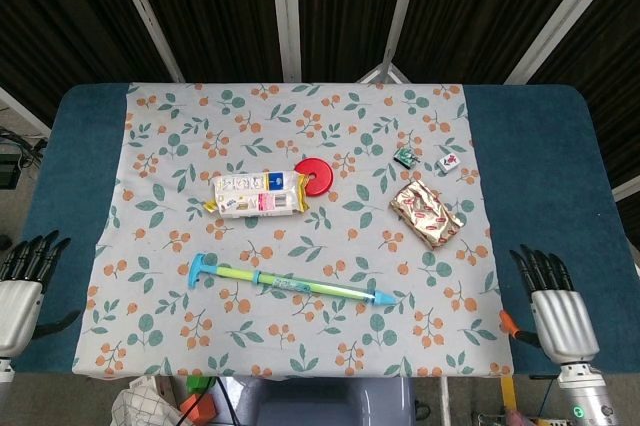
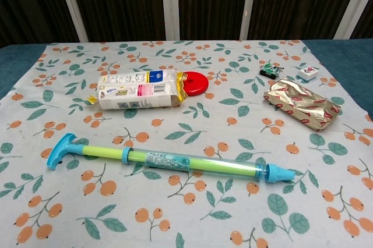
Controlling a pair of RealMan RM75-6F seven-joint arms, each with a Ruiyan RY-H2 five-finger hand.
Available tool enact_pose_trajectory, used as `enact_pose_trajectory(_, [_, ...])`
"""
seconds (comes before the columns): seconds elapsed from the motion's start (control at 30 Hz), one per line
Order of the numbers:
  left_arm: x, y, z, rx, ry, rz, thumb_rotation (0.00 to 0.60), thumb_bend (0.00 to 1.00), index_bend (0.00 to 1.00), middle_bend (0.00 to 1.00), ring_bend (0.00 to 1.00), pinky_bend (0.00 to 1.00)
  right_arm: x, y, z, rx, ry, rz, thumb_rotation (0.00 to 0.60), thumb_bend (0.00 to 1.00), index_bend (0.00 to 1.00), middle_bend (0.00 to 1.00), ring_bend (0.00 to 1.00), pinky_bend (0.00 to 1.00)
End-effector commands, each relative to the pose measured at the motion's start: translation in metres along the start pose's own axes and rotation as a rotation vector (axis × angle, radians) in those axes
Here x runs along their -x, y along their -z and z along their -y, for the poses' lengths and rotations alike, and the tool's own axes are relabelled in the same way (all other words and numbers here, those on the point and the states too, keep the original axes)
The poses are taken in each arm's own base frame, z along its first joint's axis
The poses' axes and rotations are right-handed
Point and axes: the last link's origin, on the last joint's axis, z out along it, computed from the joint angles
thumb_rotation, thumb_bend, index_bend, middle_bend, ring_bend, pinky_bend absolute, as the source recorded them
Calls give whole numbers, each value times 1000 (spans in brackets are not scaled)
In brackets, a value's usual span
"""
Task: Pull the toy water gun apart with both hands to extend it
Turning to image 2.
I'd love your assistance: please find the gold foil snack package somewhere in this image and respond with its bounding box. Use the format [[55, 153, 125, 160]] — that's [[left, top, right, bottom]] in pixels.
[[263, 77, 342, 132]]

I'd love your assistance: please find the green plunger with blue handle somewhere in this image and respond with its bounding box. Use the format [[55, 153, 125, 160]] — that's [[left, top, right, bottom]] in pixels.
[[46, 133, 260, 178]]

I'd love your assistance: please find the red round plastic disc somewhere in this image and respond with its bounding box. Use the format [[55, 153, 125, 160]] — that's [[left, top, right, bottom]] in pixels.
[[182, 70, 210, 97]]

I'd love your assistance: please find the green small block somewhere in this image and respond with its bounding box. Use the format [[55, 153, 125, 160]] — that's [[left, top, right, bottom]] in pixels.
[[260, 61, 285, 79]]

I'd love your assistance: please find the floral printed tablecloth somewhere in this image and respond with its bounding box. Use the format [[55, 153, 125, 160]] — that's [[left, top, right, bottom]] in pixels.
[[0, 40, 373, 248]]

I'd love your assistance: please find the transparent tube with blue nozzle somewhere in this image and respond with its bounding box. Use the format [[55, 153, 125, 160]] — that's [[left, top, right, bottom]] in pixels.
[[121, 146, 295, 185]]

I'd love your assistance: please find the white frame post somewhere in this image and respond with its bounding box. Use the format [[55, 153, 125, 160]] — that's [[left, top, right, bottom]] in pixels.
[[161, 0, 181, 41], [54, 0, 89, 42], [335, 0, 373, 39], [241, 0, 259, 40]]

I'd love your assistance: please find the white mahjong tile block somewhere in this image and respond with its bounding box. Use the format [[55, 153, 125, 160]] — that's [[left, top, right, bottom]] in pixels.
[[297, 64, 319, 82]]

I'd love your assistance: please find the white cracker package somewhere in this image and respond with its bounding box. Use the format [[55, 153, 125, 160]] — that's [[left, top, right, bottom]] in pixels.
[[87, 69, 190, 111]]

